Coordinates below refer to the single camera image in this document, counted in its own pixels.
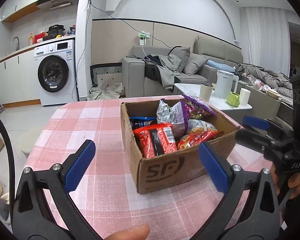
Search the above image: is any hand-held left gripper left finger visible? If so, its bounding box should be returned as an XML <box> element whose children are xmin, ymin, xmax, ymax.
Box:
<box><xmin>12</xmin><ymin>140</ymin><xmax>102</xmax><ymax>240</ymax></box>

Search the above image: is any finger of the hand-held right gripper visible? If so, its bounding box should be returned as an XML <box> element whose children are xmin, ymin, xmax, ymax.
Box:
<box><xmin>235</xmin><ymin>129</ymin><xmax>273</xmax><ymax>153</ymax></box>
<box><xmin>242</xmin><ymin>115</ymin><xmax>294</xmax><ymax>137</ymax></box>

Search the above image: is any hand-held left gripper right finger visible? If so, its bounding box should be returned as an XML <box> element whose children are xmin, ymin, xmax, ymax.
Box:
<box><xmin>197</xmin><ymin>142</ymin><xmax>282</xmax><ymax>240</ymax></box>

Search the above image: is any red white snack packet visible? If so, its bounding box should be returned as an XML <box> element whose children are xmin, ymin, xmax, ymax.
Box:
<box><xmin>187</xmin><ymin>119</ymin><xmax>215</xmax><ymax>133</ymax></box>

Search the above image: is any brown cardboard box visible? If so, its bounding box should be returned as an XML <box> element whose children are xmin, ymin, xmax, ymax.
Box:
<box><xmin>120</xmin><ymin>97</ymin><xmax>240</xmax><ymax>194</ymax></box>

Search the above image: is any red black-striped snack packet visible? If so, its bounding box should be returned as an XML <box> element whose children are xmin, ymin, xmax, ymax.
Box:
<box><xmin>133</xmin><ymin>122</ymin><xmax>178</xmax><ymax>158</ymax></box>

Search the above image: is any person's left hand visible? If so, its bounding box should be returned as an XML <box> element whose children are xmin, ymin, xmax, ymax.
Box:
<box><xmin>102</xmin><ymin>224</ymin><xmax>150</xmax><ymax>240</ymax></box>

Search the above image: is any beige low cabinet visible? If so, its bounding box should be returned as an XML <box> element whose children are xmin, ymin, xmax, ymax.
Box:
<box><xmin>242</xmin><ymin>85</ymin><xmax>282</xmax><ymax>120</ymax></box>

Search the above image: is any white paper roll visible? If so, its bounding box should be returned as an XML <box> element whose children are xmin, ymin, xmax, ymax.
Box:
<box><xmin>240</xmin><ymin>88</ymin><xmax>250</xmax><ymax>105</ymax></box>

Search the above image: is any green cup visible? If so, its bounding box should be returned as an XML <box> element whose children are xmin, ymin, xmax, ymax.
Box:
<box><xmin>226</xmin><ymin>92</ymin><xmax>241</xmax><ymax>106</ymax></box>

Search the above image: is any pink plaid tablecloth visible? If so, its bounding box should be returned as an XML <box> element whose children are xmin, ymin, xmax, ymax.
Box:
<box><xmin>11</xmin><ymin>95</ymin><xmax>275</xmax><ymax>240</ymax></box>

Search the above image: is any grey duvet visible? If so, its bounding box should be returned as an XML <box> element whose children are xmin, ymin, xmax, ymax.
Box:
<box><xmin>235</xmin><ymin>64</ymin><xmax>294</xmax><ymax>98</ymax></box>

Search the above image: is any white electric kettle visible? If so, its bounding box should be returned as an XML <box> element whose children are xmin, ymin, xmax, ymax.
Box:
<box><xmin>213</xmin><ymin>70</ymin><xmax>239</xmax><ymax>99</ymax></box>

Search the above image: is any beige cup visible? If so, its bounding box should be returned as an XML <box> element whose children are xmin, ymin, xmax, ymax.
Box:
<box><xmin>199</xmin><ymin>83</ymin><xmax>213</xmax><ymax>100</ymax></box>

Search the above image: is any light blue folded blanket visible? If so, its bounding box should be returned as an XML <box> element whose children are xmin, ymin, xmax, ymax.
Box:
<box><xmin>206</xmin><ymin>59</ymin><xmax>237</xmax><ymax>72</ymax></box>

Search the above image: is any white coffee table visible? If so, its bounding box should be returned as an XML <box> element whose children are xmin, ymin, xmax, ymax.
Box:
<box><xmin>174</xmin><ymin>83</ymin><xmax>253</xmax><ymax>117</ymax></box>

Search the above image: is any beige floor cloth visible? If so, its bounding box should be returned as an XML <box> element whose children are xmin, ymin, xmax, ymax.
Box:
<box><xmin>87</xmin><ymin>82</ymin><xmax>125</xmax><ymax>102</ymax></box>

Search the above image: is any grey pillow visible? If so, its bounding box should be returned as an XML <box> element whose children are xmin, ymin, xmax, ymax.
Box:
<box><xmin>169</xmin><ymin>46</ymin><xmax>191</xmax><ymax>73</ymax></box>
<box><xmin>183</xmin><ymin>54</ymin><xmax>209</xmax><ymax>75</ymax></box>

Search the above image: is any white curtain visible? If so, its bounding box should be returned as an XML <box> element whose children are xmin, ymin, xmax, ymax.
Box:
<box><xmin>240</xmin><ymin>6</ymin><xmax>290</xmax><ymax>68</ymax></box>

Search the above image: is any black white patterned chair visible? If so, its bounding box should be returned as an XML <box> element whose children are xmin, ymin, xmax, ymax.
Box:
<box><xmin>90</xmin><ymin>64</ymin><xmax>123</xmax><ymax>88</ymax></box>

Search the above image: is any white washing machine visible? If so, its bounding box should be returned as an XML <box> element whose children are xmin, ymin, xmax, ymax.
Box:
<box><xmin>34</xmin><ymin>39</ymin><xmax>79</xmax><ymax>106</ymax></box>

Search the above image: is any grey sofa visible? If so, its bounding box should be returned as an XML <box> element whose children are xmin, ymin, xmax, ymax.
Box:
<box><xmin>122</xmin><ymin>36</ymin><xmax>243</xmax><ymax>97</ymax></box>

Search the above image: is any white kitchen cabinet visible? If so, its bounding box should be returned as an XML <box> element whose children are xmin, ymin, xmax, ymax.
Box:
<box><xmin>0</xmin><ymin>46</ymin><xmax>43</xmax><ymax>105</ymax></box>

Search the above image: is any dark clothes pile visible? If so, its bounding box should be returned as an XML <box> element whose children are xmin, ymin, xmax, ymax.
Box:
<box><xmin>144</xmin><ymin>54</ymin><xmax>182</xmax><ymax>90</ymax></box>

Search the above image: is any red box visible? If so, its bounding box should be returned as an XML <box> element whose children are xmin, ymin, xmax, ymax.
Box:
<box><xmin>34</xmin><ymin>31</ymin><xmax>48</xmax><ymax>42</ymax></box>

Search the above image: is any black pressure cooker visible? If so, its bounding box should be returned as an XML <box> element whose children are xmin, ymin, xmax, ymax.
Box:
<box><xmin>48</xmin><ymin>24</ymin><xmax>65</xmax><ymax>39</ymax></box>

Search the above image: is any steel range hood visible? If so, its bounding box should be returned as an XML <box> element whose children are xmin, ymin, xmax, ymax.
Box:
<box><xmin>36</xmin><ymin>0</ymin><xmax>82</xmax><ymax>12</ymax></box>

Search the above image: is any black cable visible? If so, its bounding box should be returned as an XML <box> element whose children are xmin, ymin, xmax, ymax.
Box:
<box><xmin>0</xmin><ymin>109</ymin><xmax>15</xmax><ymax>193</ymax></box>

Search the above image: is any wall power strip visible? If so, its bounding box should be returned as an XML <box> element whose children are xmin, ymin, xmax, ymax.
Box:
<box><xmin>137</xmin><ymin>31</ymin><xmax>151</xmax><ymax>46</ymax></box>

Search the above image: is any blue wall cable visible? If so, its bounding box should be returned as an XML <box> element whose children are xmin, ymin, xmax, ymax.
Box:
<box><xmin>80</xmin><ymin>0</ymin><xmax>143</xmax><ymax>34</ymax></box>

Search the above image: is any white wall cabinet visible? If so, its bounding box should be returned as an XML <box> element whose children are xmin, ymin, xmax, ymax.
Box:
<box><xmin>1</xmin><ymin>0</ymin><xmax>40</xmax><ymax>23</ymax></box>

